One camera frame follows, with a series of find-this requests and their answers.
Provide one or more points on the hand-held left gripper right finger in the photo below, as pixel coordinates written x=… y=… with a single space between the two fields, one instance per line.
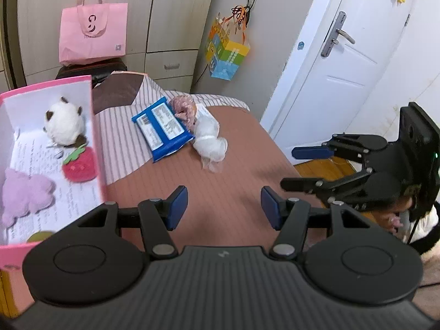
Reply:
x=271 y=209

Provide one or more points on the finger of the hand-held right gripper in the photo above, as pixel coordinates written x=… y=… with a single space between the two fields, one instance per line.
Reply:
x=311 y=152
x=302 y=184

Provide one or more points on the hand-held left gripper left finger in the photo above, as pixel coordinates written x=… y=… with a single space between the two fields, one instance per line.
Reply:
x=177 y=209

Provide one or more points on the plastic-wrapped white soft item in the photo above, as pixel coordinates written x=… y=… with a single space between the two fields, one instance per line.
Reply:
x=209 y=137

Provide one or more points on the blue wet wipes pack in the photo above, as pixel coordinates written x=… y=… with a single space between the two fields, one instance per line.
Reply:
x=161 y=127

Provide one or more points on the pink cardboard box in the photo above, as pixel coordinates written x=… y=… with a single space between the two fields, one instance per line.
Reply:
x=99 y=172

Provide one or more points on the white labelled packet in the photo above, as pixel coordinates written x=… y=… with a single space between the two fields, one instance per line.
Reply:
x=203 y=110

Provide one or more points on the pink strawberry plush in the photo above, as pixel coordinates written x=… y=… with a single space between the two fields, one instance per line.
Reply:
x=82 y=168

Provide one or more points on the green oval sponge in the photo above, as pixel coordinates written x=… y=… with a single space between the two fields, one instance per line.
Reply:
x=39 y=236

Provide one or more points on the white panda plush toy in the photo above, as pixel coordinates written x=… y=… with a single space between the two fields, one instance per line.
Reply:
x=65 y=123

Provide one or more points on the purple plush toy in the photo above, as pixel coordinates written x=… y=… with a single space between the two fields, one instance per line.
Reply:
x=27 y=192

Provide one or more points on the person's right hand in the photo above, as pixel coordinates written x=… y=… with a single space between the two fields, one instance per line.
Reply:
x=393 y=220

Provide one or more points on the person's white black clothing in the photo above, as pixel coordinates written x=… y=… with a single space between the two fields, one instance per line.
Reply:
x=429 y=227

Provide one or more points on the white striped bed sheet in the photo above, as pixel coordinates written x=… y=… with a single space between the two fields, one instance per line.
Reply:
x=120 y=144

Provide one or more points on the white door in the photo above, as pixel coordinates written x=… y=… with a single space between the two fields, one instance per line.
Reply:
x=361 y=58

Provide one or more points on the round blue sticker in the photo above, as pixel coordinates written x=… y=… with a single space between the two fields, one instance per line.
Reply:
x=301 y=46

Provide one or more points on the printed white paper sheet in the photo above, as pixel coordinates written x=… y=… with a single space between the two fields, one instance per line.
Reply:
x=68 y=206

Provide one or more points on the colourful paper gift bag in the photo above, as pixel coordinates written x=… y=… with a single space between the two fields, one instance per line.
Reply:
x=227 y=55

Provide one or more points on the brown cloth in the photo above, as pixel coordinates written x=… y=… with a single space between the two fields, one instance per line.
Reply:
x=113 y=92

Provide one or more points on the black stool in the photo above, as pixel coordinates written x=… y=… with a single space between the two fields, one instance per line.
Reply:
x=68 y=72

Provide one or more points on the pink paper tote bag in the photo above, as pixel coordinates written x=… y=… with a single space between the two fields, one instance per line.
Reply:
x=92 y=34

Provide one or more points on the grey wooden wardrobe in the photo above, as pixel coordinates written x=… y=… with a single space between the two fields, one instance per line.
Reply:
x=165 y=13

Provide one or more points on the black clothes rack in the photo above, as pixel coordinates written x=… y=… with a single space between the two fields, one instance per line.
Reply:
x=13 y=41

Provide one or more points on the black wall hook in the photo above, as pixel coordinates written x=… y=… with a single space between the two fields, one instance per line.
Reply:
x=252 y=0

